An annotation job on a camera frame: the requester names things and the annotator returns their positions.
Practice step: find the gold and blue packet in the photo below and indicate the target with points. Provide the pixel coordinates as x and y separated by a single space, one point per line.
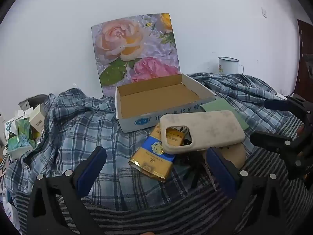
151 159

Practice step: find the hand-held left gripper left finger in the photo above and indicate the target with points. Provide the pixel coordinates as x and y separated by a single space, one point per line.
94 169

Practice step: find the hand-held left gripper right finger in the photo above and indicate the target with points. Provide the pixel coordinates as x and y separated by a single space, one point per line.
221 171

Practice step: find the beige phone case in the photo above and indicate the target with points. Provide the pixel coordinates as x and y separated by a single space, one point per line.
212 127

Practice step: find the white cardboard box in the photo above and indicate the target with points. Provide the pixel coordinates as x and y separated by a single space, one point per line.
156 95

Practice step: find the dark grey bag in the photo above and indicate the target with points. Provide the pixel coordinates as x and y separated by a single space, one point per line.
31 100

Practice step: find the small white carton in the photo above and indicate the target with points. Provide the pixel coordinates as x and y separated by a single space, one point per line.
36 120

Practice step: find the brown wooden door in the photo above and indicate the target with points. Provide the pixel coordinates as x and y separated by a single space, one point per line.
304 78

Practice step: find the white wall switch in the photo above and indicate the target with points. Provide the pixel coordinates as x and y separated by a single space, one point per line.
264 12

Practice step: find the floral rose picture board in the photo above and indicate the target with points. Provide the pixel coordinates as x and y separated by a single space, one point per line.
117 39

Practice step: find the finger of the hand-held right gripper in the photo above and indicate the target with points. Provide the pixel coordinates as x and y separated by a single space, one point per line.
269 140
276 104

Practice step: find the blue plaid shirt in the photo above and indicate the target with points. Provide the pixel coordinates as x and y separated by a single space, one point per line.
73 127

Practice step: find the white enamel mug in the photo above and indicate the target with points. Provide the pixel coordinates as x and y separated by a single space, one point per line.
227 66

